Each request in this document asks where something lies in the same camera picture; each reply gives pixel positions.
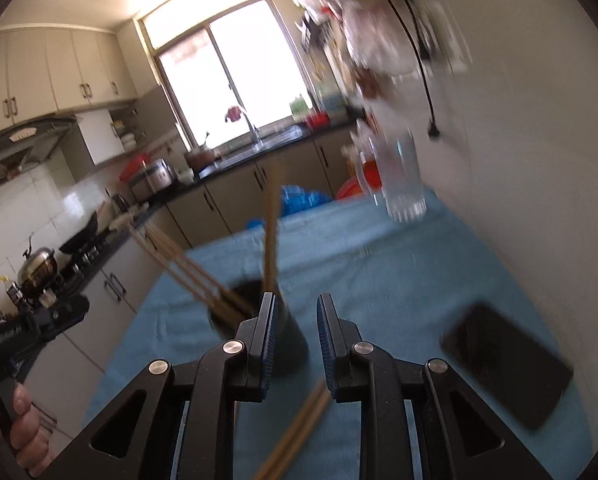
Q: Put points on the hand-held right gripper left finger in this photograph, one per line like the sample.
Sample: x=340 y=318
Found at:
x=268 y=350

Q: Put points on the steel kettle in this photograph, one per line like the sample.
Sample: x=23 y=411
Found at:
x=120 y=204

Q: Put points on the brown clay pot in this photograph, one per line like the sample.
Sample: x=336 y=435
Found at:
x=199 y=158

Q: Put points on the silver rice cooker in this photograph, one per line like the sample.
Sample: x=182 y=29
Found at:
x=154 y=180

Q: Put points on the gas stove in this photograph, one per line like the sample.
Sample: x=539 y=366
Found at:
x=86 y=262

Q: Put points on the black smartphone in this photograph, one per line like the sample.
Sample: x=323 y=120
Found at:
x=504 y=365

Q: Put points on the small red basket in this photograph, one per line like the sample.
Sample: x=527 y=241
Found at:
x=316 y=120

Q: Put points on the dark oil bottle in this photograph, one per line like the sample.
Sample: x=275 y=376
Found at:
x=13 y=296

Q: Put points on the green bottle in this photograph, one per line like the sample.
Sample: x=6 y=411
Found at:
x=299 y=104

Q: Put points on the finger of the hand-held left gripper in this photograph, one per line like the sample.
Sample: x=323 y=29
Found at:
x=59 y=315

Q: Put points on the clear glass mug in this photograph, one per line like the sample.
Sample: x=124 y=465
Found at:
x=401 y=185

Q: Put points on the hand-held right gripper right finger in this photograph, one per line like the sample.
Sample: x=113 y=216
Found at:
x=326 y=350

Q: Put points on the hanging plastic bags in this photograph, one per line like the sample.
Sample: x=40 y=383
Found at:
x=369 y=20

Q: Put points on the open wall cabinet with dishes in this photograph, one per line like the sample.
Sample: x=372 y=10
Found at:
x=106 y=135

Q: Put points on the black wok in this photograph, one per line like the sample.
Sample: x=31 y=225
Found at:
x=81 y=237

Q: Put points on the wooden chopstick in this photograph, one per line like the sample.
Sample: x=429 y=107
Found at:
x=290 y=435
x=303 y=435

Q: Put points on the dark grey utensil holder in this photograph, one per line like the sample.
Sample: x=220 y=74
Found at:
x=294 y=340

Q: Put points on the steel range hood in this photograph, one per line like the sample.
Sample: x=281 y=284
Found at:
x=19 y=150

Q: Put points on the black kitchen countertop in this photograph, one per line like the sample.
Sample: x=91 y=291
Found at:
x=189 y=185

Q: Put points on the steel pot with lid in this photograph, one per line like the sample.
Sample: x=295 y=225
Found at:
x=38 y=270

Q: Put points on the pink hanging cloth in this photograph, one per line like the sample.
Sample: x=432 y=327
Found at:
x=234 y=114

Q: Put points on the blue plastic bag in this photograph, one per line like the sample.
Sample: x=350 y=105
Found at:
x=299 y=200

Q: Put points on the kitchen window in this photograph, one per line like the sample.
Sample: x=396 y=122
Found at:
x=229 y=75

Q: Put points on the red plastic basin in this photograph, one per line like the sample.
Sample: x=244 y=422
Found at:
x=351 y=190

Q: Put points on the blue tablecloth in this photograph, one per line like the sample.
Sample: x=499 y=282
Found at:
x=379 y=270

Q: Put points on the person's left hand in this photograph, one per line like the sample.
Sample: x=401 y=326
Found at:
x=29 y=440

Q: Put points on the steel sink faucet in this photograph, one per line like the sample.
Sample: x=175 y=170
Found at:
x=253 y=127

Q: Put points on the beige upper cabinets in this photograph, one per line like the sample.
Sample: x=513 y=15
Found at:
x=54 y=75

